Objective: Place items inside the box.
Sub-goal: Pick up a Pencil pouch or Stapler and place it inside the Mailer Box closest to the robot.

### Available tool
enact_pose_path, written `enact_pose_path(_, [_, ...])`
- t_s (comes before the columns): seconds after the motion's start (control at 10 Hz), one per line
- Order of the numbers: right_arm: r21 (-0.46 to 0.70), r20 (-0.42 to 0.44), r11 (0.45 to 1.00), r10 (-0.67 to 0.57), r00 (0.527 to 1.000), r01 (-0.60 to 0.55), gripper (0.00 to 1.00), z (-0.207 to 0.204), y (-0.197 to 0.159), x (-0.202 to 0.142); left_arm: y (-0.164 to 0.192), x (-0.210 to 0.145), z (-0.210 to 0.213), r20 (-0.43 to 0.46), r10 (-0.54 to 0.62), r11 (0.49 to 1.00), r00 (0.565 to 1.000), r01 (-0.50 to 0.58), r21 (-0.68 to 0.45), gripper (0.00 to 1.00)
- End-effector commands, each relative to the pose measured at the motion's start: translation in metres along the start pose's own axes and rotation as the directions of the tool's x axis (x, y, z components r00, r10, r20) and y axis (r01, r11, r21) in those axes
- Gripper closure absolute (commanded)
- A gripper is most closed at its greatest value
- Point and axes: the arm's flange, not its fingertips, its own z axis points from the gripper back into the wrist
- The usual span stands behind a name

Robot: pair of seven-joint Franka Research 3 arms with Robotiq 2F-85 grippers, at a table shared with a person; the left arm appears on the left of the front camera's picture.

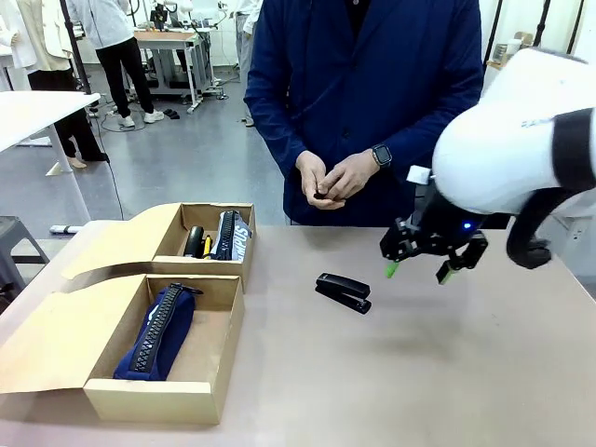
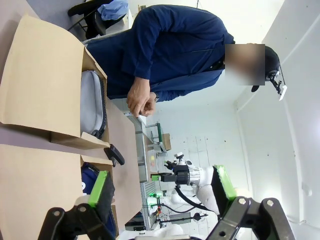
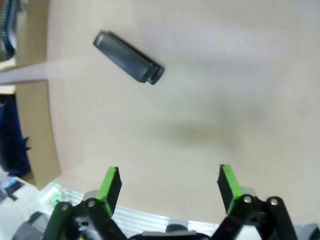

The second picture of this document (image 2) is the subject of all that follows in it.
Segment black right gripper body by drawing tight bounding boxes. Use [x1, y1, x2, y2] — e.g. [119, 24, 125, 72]
[161, 164, 191, 186]

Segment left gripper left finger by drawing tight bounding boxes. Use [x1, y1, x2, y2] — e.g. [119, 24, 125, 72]
[37, 170, 116, 240]

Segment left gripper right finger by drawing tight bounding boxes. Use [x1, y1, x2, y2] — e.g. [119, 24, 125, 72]
[204, 164, 296, 240]

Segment navy zip pencil case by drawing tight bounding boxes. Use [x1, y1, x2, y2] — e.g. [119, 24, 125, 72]
[80, 161, 119, 238]

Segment black stapler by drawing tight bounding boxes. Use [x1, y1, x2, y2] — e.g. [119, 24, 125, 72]
[103, 144, 125, 168]

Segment large cardboard box with lid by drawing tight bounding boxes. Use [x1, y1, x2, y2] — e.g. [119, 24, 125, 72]
[0, 143, 120, 238]

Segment small cardboard box with lid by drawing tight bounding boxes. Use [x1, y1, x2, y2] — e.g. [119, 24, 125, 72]
[0, 14, 111, 151]

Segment person right forearm navy sleeve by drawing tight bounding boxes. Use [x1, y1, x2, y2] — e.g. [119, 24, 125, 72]
[122, 14, 163, 81]

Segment background brown cardboard box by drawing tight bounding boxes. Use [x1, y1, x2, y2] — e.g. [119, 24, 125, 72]
[161, 133, 172, 151]

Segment person left hand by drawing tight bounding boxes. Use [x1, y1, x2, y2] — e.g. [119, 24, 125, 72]
[139, 92, 157, 117]

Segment person right hand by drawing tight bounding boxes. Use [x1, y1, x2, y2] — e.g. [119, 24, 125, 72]
[126, 76, 152, 118]

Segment aluminium profile table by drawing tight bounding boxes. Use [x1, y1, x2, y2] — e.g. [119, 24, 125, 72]
[124, 114, 166, 232]

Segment grey zip pouch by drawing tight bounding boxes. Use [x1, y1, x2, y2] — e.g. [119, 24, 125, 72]
[80, 69, 108, 140]

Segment person torso navy jacket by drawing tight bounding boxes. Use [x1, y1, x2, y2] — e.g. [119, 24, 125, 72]
[86, 4, 236, 103]

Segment person head black cap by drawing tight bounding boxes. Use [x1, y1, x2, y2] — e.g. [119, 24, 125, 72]
[223, 42, 281, 93]

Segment black office chair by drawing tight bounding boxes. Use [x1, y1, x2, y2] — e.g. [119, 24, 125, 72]
[67, 0, 126, 40]

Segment light blue cloth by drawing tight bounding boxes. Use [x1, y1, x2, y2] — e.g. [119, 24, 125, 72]
[97, 0, 128, 21]

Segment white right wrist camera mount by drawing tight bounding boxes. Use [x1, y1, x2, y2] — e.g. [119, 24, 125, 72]
[163, 151, 194, 172]

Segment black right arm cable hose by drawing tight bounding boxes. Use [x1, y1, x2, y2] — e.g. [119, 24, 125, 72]
[174, 184, 219, 215]

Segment green conveyor frame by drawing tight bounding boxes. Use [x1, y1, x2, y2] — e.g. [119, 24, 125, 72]
[145, 121, 168, 157]

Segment white head-mounted camera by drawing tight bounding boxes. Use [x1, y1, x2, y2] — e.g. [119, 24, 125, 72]
[266, 63, 288, 102]

